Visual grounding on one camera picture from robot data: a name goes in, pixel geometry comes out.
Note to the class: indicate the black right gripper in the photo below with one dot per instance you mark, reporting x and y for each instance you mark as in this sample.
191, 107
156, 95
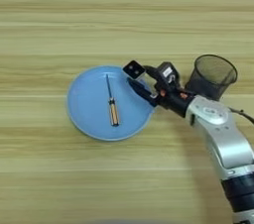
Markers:
173, 100

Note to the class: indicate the black square block white base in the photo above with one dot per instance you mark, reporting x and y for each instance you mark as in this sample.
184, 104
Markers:
134, 69

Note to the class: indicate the black mesh pen cup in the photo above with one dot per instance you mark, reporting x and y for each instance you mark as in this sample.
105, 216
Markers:
211, 76

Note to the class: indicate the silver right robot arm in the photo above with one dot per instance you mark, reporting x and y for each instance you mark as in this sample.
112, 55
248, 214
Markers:
228, 148

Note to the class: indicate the black box with white label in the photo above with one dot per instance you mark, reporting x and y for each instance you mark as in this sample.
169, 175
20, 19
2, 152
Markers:
167, 72

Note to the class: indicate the round blue plate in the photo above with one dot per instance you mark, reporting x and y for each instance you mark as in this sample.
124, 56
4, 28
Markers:
86, 109

